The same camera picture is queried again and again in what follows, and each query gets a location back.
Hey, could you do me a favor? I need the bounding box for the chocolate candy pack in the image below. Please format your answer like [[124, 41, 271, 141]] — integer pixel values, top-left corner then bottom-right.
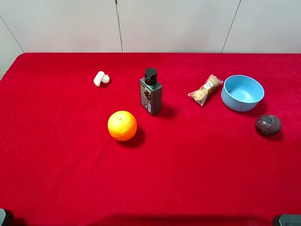
[[188, 74, 223, 106]]

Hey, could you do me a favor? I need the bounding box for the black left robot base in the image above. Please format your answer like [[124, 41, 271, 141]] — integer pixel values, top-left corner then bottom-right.
[[0, 209, 14, 226]]

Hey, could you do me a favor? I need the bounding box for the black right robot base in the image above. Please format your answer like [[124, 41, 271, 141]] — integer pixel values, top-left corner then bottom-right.
[[272, 214, 301, 226]]

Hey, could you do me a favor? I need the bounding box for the dark grey pump bottle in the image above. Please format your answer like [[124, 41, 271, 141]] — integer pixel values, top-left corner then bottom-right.
[[139, 68, 163, 115]]

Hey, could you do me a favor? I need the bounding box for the orange fruit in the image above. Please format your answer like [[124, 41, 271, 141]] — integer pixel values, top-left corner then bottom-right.
[[108, 111, 137, 141]]

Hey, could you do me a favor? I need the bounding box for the white earbud case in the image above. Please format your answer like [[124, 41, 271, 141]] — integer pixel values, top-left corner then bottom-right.
[[93, 71, 110, 87]]

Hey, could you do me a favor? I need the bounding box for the red tablecloth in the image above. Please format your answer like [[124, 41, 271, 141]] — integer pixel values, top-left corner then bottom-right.
[[0, 53, 301, 226]]

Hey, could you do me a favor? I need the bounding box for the light blue bowl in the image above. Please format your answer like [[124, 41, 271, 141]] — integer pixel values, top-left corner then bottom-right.
[[221, 75, 265, 112]]

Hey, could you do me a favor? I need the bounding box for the dark brown foil ball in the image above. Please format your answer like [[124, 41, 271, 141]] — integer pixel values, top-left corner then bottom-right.
[[255, 114, 282, 137]]

